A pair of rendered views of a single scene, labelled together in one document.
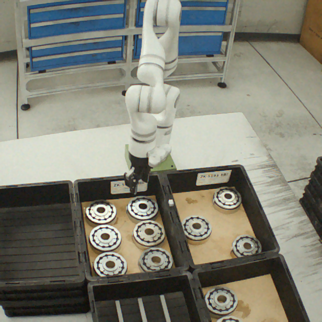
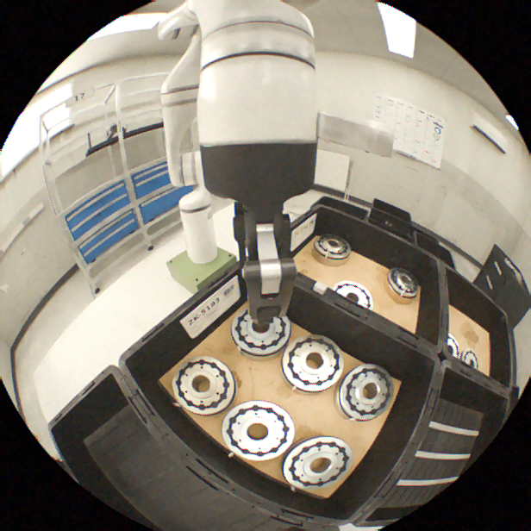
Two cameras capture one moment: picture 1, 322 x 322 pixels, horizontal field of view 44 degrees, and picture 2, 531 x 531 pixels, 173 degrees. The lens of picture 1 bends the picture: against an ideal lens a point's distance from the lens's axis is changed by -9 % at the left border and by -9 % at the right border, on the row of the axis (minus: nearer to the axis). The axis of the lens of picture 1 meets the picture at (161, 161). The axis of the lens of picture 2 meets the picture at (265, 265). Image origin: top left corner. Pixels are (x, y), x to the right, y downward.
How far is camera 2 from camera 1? 114 cm
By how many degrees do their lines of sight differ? 25
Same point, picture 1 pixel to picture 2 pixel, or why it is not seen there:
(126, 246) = (296, 409)
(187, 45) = (172, 198)
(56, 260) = (217, 501)
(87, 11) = (103, 202)
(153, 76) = not seen: outside the picture
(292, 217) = not seen: hidden behind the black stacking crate
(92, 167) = (146, 309)
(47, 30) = (84, 228)
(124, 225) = (256, 377)
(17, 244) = (143, 495)
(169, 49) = (197, 61)
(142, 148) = (306, 84)
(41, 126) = not seen: hidden behind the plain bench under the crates
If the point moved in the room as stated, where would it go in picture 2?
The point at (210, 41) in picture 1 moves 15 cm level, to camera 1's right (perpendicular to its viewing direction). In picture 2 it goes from (185, 190) to (197, 186)
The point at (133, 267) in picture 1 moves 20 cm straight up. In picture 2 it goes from (340, 428) to (425, 415)
